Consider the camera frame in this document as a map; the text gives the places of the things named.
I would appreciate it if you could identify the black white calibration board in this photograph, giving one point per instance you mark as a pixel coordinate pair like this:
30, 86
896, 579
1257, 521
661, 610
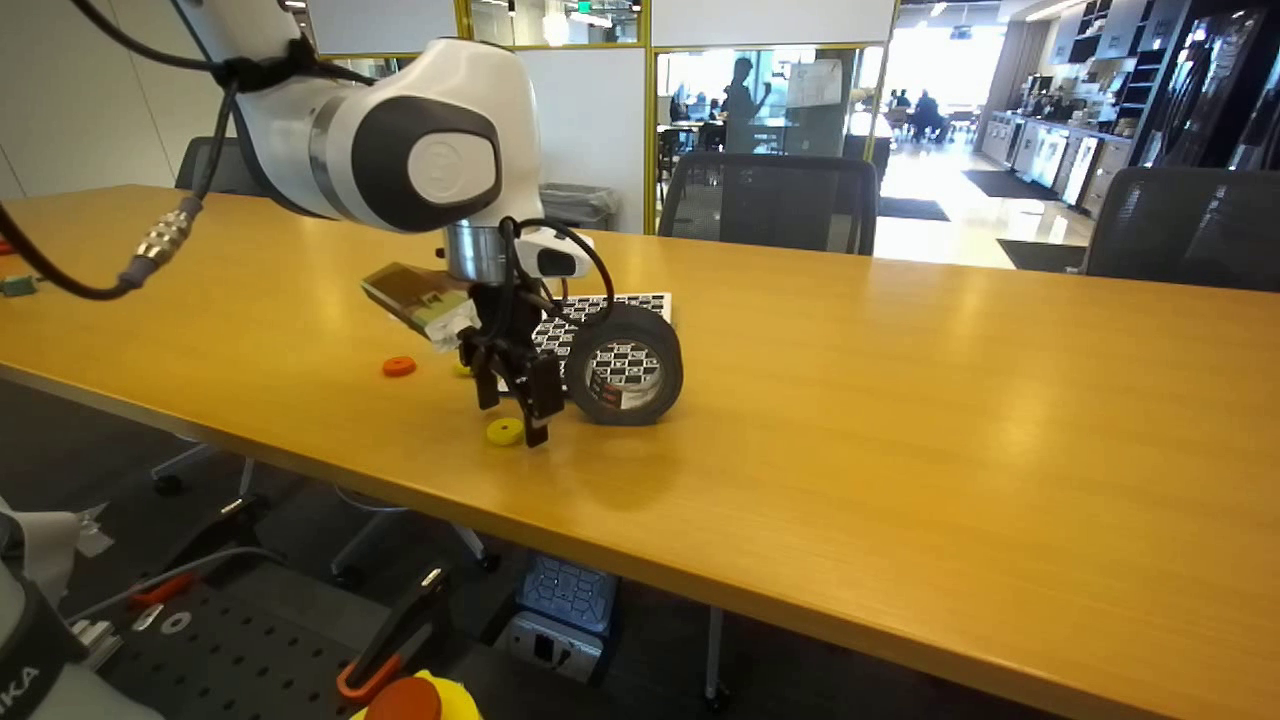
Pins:
620, 367

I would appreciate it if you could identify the orange disc front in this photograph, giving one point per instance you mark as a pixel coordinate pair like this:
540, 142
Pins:
398, 367

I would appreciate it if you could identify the yellow emergency stop button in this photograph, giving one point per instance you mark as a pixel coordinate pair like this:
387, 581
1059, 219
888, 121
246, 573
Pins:
423, 697

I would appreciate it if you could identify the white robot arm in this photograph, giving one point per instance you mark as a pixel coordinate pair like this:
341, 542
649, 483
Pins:
443, 144

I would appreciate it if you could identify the black tape roll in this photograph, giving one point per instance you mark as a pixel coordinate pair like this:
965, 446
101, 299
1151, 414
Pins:
627, 321

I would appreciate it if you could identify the yellow disc table edge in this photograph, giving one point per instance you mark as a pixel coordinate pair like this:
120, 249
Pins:
504, 430

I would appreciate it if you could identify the office chair right side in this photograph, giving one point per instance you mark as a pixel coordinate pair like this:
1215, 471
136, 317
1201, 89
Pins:
223, 166

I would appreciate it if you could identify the grey chair far right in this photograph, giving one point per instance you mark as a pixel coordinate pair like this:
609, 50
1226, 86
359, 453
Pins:
1191, 226

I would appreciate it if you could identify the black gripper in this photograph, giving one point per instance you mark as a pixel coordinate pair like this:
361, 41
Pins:
501, 352

